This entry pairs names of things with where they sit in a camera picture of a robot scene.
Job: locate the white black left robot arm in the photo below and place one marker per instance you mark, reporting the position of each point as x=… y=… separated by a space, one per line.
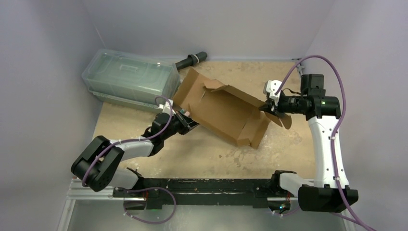
x=98 y=165

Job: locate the dark grey corrugated pipe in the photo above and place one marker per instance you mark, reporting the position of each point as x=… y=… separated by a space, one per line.
x=191 y=60

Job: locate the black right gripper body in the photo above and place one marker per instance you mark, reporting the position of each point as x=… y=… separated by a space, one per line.
x=274 y=106

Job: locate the clear plastic storage box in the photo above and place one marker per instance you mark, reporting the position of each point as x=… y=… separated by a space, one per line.
x=131 y=80

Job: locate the brown cardboard box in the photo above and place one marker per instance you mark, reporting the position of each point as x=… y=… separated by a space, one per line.
x=225 y=110

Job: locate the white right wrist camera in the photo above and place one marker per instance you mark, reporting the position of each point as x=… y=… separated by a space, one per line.
x=272 y=90

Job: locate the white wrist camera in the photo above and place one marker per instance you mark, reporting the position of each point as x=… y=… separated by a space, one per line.
x=167 y=107
x=272 y=90

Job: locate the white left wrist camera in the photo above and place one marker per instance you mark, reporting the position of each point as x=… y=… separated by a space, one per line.
x=167 y=107

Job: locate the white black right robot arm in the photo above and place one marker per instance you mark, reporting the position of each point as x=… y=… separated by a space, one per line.
x=329 y=191

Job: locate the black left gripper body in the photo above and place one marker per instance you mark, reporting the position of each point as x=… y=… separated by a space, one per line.
x=175 y=126

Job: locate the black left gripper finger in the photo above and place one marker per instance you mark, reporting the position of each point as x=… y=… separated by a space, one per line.
x=184 y=120
x=187 y=129

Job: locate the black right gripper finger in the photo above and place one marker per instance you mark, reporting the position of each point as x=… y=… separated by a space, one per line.
x=269 y=106
x=275 y=115

